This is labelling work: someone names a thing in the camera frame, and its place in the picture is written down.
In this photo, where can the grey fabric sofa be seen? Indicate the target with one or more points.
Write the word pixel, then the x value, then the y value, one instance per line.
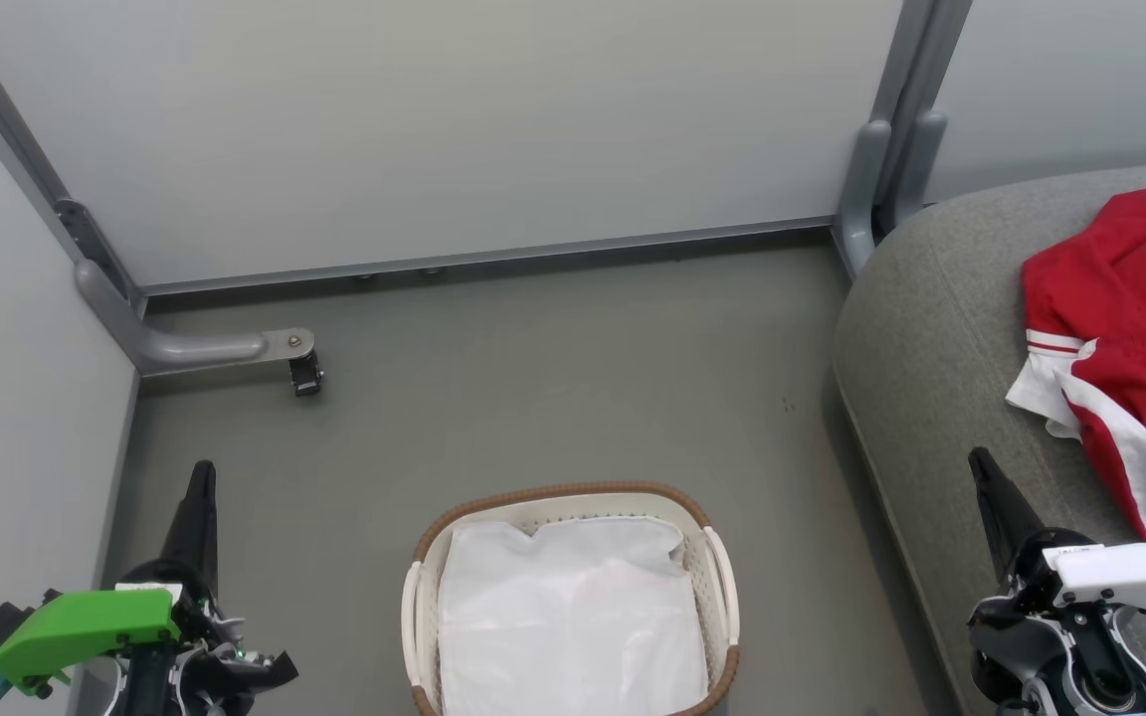
pixel 931 348

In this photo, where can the white cloth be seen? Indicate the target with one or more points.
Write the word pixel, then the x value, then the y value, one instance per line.
pixel 573 617

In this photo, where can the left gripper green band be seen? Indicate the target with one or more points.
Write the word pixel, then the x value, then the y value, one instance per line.
pixel 86 626

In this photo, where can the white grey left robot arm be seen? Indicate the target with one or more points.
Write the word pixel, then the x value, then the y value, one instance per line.
pixel 100 691

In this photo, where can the red and white jacket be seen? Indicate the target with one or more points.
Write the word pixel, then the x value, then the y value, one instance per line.
pixel 1130 298

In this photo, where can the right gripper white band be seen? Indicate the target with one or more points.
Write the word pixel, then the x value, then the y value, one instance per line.
pixel 1130 572

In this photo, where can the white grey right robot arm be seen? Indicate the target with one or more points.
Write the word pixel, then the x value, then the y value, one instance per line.
pixel 1080 666

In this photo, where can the black caster wheel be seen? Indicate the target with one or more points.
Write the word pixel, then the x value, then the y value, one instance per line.
pixel 306 376

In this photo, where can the grey partition corner post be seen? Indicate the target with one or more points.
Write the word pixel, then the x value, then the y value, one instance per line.
pixel 6 119

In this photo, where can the grey partition foot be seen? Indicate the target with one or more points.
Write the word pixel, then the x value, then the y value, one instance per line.
pixel 195 348

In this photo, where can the white laundry basket brown rim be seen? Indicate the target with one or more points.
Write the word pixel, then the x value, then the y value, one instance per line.
pixel 419 636

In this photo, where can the grey partition bottom rail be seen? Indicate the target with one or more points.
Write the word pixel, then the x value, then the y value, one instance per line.
pixel 493 257

